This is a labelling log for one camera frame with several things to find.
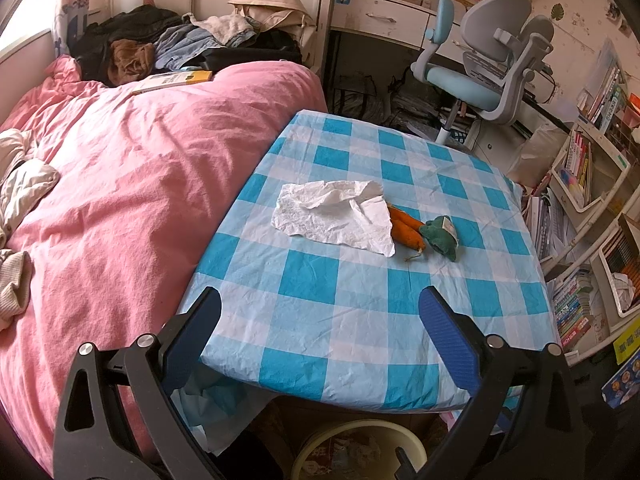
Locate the pink duvet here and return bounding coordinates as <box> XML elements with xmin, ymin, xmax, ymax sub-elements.
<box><xmin>0</xmin><ymin>55</ymin><xmax>328</xmax><ymax>476</ymax></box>

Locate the yellow box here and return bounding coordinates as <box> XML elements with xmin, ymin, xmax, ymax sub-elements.
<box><xmin>612</xmin><ymin>317</ymin><xmax>640</xmax><ymax>366</ymax></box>

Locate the window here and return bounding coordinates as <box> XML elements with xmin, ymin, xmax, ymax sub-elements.
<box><xmin>0</xmin><ymin>0</ymin><xmax>61</xmax><ymax>53</ymax></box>

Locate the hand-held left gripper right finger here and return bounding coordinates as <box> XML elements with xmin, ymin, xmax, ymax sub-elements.
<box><xmin>415</xmin><ymin>286</ymin><xmax>587</xmax><ymax>480</ymax></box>

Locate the stack of papers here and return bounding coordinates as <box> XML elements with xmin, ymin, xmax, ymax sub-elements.
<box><xmin>522</xmin><ymin>192</ymin><xmax>571</xmax><ymax>261</ymax></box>

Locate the cream padded jacket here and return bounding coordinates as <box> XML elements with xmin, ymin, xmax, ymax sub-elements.
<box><xmin>0</xmin><ymin>129</ymin><xmax>60</xmax><ymax>248</ymax></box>

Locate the white book rack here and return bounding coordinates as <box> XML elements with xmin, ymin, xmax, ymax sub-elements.
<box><xmin>520</xmin><ymin>35</ymin><xmax>640</xmax><ymax>366</ymax></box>

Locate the orange carrot with green top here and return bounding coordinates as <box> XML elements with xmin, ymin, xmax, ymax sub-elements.
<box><xmin>387</xmin><ymin>204</ymin><xmax>461</xmax><ymax>263</ymax></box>

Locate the black jacket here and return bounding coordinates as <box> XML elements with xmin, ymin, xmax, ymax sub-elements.
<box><xmin>70</xmin><ymin>5</ymin><xmax>183</xmax><ymax>83</ymax></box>

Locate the row of upright books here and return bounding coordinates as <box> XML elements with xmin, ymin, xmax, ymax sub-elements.
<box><xmin>577</xmin><ymin>37</ymin><xmax>631</xmax><ymax>133</ymax></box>

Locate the grey and blue desk chair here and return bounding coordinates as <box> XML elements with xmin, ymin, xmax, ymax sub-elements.
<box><xmin>410</xmin><ymin>0</ymin><xmax>555</xmax><ymax>146</ymax></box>

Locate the blue denim garment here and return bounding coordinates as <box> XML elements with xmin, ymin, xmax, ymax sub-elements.
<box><xmin>152</xmin><ymin>25</ymin><xmax>226</xmax><ymax>71</ymax></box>

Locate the blue checked tablecloth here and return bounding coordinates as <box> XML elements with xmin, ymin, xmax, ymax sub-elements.
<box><xmin>177</xmin><ymin>109</ymin><xmax>561</xmax><ymax>456</ymax></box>

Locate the white cloth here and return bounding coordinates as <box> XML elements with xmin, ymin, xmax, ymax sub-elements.
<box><xmin>182</xmin><ymin>12</ymin><xmax>258</xmax><ymax>46</ymax></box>

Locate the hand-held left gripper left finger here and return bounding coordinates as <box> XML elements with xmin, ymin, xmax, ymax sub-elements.
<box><xmin>52</xmin><ymin>286</ymin><xmax>226</xmax><ymax>480</ymax></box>

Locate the cream knit garment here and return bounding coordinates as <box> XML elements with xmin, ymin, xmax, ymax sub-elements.
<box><xmin>0</xmin><ymin>250</ymin><xmax>33</xmax><ymax>331</ymax></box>

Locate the yellow book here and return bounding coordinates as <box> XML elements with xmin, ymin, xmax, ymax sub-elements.
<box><xmin>131</xmin><ymin>70</ymin><xmax>214</xmax><ymax>96</ymax></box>

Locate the stack of colourful books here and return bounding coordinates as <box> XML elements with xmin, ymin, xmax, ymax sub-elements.
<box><xmin>547</xmin><ymin>267</ymin><xmax>596</xmax><ymax>351</ymax></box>

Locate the white tissue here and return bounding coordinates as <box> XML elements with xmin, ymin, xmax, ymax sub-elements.
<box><xmin>271</xmin><ymin>180</ymin><xmax>396</xmax><ymax>258</ymax></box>

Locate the blue printed box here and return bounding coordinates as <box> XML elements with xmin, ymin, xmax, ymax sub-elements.
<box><xmin>600</xmin><ymin>350</ymin><xmax>640</xmax><ymax>408</ymax></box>

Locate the row of red-spined books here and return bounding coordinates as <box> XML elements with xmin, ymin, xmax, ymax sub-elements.
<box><xmin>562</xmin><ymin>130</ymin><xmax>593</xmax><ymax>206</ymax></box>

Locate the brown garment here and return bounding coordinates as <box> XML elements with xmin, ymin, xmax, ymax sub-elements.
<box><xmin>109</xmin><ymin>40</ymin><xmax>157</xmax><ymax>86</ymax></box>

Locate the printed pink curtain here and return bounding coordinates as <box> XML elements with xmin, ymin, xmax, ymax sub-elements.
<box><xmin>52</xmin><ymin>0</ymin><xmax>96</xmax><ymax>56</ymax></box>

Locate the white desk with drawers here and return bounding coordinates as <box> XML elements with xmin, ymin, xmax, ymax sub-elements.
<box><xmin>327</xmin><ymin>0</ymin><xmax>571</xmax><ymax>128</ymax></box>

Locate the clear plastic bag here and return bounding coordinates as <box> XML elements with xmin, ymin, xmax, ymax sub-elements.
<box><xmin>505</xmin><ymin>125</ymin><xmax>571</xmax><ymax>188</ymax></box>

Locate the yellow plastic bin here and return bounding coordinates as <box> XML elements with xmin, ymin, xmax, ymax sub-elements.
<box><xmin>290</xmin><ymin>419</ymin><xmax>428</xmax><ymax>480</ymax></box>

